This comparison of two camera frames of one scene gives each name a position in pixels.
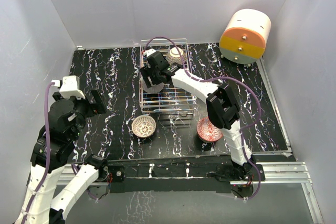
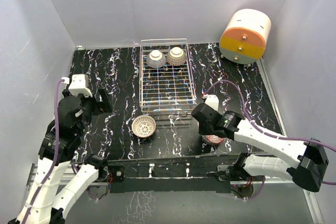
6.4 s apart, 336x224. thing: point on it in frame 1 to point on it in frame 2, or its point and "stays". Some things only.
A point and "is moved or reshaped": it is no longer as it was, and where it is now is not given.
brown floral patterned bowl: x=173 y=56 stays
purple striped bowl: x=154 y=88 is moved or reshaped
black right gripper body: x=150 y=70 to x=204 y=129
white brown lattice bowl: x=144 y=126 stays
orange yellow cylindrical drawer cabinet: x=243 y=40 stays
